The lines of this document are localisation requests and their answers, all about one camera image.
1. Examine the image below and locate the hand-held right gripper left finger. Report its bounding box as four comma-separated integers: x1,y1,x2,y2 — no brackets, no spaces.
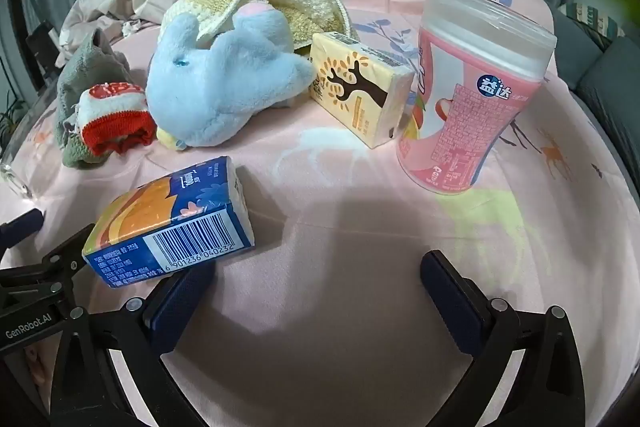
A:
47,263,217,427

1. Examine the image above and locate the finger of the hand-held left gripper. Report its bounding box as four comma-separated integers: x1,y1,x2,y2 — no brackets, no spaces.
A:
0,208,47,254
0,231,93,297

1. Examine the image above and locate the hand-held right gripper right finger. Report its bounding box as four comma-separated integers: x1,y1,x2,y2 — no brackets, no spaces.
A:
419,249,587,427

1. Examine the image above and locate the blue and orange tissue pack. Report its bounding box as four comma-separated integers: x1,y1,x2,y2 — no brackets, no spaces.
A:
81,155,256,289

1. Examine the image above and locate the red and white sock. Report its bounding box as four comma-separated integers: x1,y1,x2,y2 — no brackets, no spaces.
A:
75,82,157,156

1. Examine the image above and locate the grey-green towel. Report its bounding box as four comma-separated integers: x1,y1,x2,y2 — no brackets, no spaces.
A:
55,28,151,168

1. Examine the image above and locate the yellow tissue pack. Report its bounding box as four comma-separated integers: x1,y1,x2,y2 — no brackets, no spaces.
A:
308,32,417,150

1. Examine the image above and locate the light blue plush toy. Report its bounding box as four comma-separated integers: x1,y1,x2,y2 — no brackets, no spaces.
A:
146,4,317,151

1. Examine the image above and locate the glass bottle with metal lid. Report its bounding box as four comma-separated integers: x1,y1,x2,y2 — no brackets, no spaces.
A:
0,152,36,202

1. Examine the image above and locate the pink printed tablecloth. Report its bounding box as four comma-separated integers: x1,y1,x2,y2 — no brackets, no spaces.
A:
0,0,636,427

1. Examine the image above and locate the pink gum jar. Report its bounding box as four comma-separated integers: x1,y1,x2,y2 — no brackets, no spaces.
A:
397,0,558,195

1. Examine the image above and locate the grey sofa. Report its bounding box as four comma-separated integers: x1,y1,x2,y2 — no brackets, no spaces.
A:
550,7,640,148

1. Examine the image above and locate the patterned cushion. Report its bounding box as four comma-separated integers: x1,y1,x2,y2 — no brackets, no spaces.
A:
560,2,626,40

